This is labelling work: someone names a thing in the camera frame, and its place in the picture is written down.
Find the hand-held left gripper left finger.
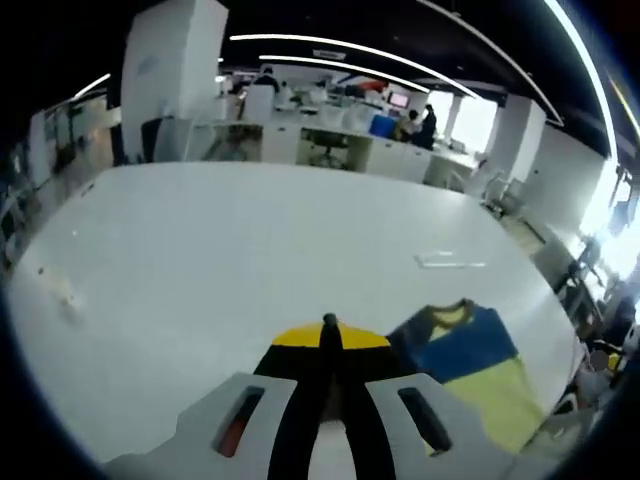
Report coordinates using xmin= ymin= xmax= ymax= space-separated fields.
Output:
xmin=102 ymin=322 xmax=334 ymax=480

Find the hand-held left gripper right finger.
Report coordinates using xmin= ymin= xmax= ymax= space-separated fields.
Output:
xmin=324 ymin=322 xmax=561 ymax=480

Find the yellow blue black garment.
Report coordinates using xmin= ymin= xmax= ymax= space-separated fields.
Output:
xmin=321 ymin=298 xmax=547 ymax=451

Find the white table socket cover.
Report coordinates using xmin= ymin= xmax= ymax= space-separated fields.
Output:
xmin=413 ymin=249 xmax=487 ymax=270

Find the white cabinet row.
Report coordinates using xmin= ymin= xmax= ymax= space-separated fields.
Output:
xmin=192 ymin=122 xmax=481 ymax=186

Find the white office chair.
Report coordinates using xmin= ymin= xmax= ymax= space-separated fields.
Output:
xmin=482 ymin=169 xmax=509 ymax=211

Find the black office chair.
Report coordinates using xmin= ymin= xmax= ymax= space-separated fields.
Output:
xmin=307 ymin=132 xmax=349 ymax=169

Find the blue water barrel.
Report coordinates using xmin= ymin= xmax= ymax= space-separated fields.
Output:
xmin=370 ymin=114 xmax=401 ymax=137

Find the narrow white pillar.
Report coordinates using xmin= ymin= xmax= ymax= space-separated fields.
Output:
xmin=499 ymin=94 xmax=547 ymax=184

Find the white tall cabinet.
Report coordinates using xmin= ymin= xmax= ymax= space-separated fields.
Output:
xmin=244 ymin=84 xmax=276 ymax=124

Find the black flat panel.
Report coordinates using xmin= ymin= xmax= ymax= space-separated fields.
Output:
xmin=141 ymin=118 xmax=164 ymax=164

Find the wide white pillar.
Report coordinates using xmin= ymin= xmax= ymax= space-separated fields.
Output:
xmin=119 ymin=0 xmax=229 ymax=164

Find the long curved ceiling light strip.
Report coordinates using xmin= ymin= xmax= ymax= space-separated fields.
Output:
xmin=229 ymin=33 xmax=479 ymax=99

